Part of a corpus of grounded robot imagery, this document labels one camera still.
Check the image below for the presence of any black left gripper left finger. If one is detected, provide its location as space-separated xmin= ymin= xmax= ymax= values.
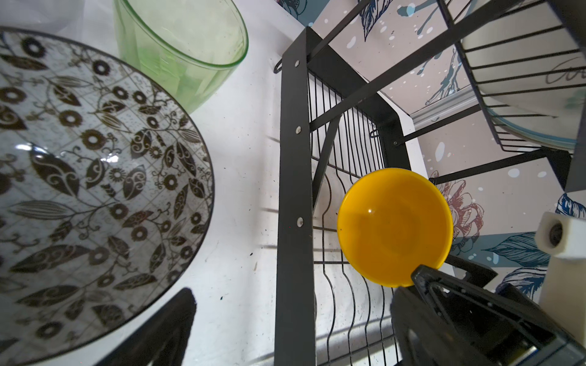
xmin=98 ymin=288 xmax=197 ymax=365

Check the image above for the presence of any yellow bowl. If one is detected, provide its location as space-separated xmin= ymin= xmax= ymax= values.
xmin=337 ymin=168 xmax=453 ymax=288

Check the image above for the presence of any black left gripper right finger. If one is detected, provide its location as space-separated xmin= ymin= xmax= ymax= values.
xmin=391 ymin=288 xmax=494 ymax=365

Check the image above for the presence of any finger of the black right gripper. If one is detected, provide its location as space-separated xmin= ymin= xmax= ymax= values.
xmin=411 ymin=265 xmax=585 ymax=365
xmin=446 ymin=255 xmax=497 ymax=287

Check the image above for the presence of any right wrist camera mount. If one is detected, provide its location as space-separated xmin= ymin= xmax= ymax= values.
xmin=535 ymin=212 xmax=585 ymax=345

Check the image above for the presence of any red patterned bowl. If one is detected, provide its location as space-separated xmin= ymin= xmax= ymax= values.
xmin=1 ymin=27 xmax=215 ymax=365

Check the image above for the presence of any green glass tumbler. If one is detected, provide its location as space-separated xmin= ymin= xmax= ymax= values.
xmin=113 ymin=0 xmax=249 ymax=113

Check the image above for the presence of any cream white plate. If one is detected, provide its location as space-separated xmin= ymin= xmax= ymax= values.
xmin=461 ymin=1 xmax=585 ymax=151

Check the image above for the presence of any black two-tier dish rack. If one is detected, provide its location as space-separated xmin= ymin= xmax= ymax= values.
xmin=272 ymin=0 xmax=586 ymax=366

